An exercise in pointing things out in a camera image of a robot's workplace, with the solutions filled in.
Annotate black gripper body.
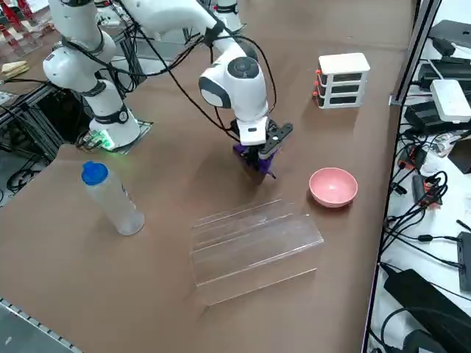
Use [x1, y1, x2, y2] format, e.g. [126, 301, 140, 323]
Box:
[230, 120, 295, 156]

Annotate purple cloth towel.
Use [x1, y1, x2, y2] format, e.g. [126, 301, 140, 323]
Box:
[232, 143, 277, 181]

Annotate clear acrylic stepped rack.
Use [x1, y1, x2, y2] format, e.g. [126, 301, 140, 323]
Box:
[189, 198, 325, 306]

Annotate pink bowl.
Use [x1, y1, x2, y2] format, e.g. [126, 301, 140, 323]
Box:
[308, 167, 358, 209]

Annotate white mini drawer cabinet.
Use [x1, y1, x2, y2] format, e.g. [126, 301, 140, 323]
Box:
[312, 52, 372, 110]

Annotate clear bottle with blue cap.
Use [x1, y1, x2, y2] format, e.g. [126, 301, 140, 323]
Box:
[81, 160, 146, 237]

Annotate black and orange connector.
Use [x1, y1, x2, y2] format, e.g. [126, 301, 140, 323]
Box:
[411, 172, 448, 210]

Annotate white power adapter box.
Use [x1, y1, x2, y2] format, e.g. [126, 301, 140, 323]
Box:
[430, 79, 471, 124]

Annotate large black power adapter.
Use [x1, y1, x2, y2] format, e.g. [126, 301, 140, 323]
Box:
[383, 268, 471, 353]

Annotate black flat box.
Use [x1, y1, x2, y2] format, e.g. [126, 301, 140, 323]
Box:
[428, 20, 471, 51]

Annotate black bar device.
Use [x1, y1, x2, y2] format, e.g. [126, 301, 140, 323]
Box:
[456, 231, 471, 295]

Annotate wooden blocks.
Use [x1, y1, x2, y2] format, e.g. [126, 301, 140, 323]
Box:
[1, 60, 30, 78]

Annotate red stand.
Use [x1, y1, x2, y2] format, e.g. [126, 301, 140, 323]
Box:
[0, 0, 38, 49]

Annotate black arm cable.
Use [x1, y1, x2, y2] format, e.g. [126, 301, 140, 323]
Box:
[60, 18, 277, 145]

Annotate aluminium frame post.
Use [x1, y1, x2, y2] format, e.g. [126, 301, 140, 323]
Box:
[389, 0, 442, 107]

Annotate black metal frame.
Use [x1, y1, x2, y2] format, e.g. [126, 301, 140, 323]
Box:
[0, 82, 71, 163]

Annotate aluminium table rail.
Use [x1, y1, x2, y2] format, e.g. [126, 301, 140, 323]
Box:
[0, 297, 80, 353]

